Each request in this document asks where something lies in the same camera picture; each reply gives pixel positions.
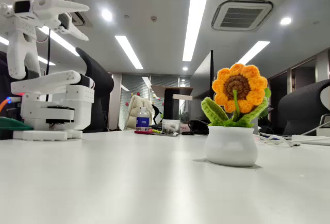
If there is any crochet sunflower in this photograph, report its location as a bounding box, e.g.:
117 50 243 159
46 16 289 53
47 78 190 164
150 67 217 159
201 63 272 167

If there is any black office chair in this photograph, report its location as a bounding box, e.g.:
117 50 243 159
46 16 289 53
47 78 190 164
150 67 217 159
75 47 115 133

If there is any black bulky jacket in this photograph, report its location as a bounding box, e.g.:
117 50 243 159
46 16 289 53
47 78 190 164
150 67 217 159
0 51 12 111

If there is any cream padded jacket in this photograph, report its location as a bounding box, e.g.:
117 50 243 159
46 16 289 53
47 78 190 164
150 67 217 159
124 95 155 131

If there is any green plastic clamp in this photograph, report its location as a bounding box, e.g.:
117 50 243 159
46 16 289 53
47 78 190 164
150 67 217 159
0 117 34 132

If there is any clear water bottle blue label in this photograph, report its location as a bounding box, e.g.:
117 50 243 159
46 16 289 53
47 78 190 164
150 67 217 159
136 106 151 132

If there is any clear plastic container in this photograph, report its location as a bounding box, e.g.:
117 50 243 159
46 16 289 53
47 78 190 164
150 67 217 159
161 119 181 134

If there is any grey partition panel black edge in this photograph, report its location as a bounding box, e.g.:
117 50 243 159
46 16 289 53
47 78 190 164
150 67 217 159
192 50 215 100

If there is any black bag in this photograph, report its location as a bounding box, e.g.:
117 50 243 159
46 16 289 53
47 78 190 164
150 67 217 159
188 119 210 135

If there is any orange cable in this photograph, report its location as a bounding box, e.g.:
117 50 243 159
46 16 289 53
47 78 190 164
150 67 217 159
0 97 12 113

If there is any black mesh chair white frame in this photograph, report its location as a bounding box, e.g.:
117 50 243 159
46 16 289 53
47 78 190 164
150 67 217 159
277 78 330 136

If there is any thin white cable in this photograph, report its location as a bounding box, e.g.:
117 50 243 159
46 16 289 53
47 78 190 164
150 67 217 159
254 133 302 148

